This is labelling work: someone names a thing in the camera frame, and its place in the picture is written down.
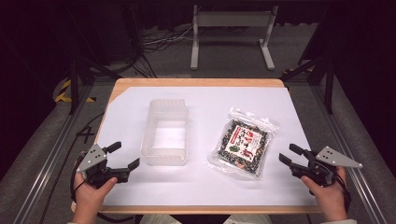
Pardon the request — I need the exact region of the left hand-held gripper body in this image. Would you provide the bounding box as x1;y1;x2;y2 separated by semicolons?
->
75;143;131;189

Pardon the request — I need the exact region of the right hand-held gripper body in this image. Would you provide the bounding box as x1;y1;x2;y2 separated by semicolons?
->
290;146;364;189

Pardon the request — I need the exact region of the translucent plastic container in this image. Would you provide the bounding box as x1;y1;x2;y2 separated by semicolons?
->
139;98;190;167

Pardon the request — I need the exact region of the clear dried seaweed packet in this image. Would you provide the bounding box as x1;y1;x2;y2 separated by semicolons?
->
205;106;280;181

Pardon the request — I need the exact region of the person's left hand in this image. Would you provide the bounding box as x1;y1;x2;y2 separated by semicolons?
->
73;172;119;211

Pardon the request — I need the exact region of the person's right hand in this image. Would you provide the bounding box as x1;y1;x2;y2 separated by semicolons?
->
300;165;348;217

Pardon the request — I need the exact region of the white paper sheet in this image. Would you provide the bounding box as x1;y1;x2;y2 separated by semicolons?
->
95;86;318;207

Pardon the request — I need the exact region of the black metal stand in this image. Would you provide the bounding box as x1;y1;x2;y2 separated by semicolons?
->
279;55;336;115
66;6;123;116

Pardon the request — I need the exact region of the yellow black hazard tape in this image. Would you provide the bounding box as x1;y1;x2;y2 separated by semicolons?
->
54;78;96;104

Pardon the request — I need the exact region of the white metal stand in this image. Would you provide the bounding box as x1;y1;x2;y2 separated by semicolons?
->
190;4;279;71

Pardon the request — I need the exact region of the aluminium rail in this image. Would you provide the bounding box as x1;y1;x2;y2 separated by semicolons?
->
311;85;389;224
12;85;94;224

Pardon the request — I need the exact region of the black floor cable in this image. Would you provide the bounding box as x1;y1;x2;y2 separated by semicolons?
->
36;111;106;224

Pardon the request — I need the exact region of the right hand-held gripper cable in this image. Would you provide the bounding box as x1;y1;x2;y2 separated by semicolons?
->
333;172;353;213

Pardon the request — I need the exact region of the hand-held gripper cable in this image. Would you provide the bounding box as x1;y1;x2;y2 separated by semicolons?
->
69;155;89;203
333;172;353;213

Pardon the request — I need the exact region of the left hand-held gripper cable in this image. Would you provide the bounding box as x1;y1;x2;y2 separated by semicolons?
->
69;155;89;203

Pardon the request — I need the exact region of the bundle of floor cables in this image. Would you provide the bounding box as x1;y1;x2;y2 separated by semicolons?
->
141;26;195;53

